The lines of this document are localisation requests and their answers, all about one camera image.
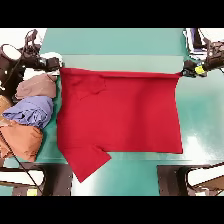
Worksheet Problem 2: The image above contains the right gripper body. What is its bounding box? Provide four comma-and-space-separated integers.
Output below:
181, 59, 198, 79

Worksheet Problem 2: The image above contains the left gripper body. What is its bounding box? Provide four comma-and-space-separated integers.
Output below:
44, 56, 63, 73

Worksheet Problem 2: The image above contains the red T-shirt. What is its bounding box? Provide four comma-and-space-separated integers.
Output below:
55, 67, 184, 184

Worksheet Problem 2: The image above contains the mauve brown garment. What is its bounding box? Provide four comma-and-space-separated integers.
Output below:
14, 73, 58, 101

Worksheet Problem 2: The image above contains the blue garment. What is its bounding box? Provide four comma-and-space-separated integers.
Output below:
2, 95, 55, 130

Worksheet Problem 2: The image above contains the orange brown garment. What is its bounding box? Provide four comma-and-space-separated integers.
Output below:
0, 122, 45, 163

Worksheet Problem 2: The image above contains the black cable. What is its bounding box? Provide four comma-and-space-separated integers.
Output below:
0, 129, 45, 196

